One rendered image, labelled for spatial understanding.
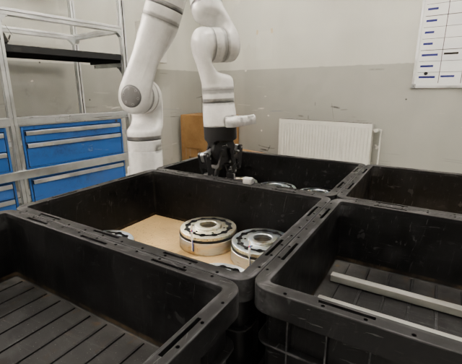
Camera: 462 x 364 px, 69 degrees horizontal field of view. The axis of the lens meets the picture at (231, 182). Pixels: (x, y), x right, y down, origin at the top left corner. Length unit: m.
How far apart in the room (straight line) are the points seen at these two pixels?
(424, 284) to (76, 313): 0.48
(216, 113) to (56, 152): 1.90
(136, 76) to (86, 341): 0.63
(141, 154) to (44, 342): 0.58
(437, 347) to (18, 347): 0.40
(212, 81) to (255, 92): 3.43
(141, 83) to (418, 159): 3.01
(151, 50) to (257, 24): 3.37
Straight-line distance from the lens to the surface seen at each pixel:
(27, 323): 0.50
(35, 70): 3.43
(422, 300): 0.52
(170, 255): 0.37
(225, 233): 0.59
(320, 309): 0.30
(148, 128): 0.93
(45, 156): 2.52
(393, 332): 0.29
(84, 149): 2.64
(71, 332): 0.47
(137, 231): 0.70
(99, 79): 3.71
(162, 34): 0.90
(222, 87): 0.74
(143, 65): 0.90
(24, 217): 0.55
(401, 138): 3.58
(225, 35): 0.76
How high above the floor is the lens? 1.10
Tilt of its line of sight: 15 degrees down
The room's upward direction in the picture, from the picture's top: straight up
